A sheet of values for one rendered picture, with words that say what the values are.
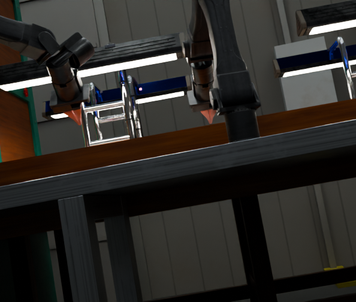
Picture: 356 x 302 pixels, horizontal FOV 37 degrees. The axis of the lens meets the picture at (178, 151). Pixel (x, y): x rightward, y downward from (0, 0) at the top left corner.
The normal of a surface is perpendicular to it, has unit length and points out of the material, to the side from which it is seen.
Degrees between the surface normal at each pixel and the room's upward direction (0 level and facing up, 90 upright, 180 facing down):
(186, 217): 90
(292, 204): 90
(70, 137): 90
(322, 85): 90
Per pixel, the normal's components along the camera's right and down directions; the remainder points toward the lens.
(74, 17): -0.15, -0.08
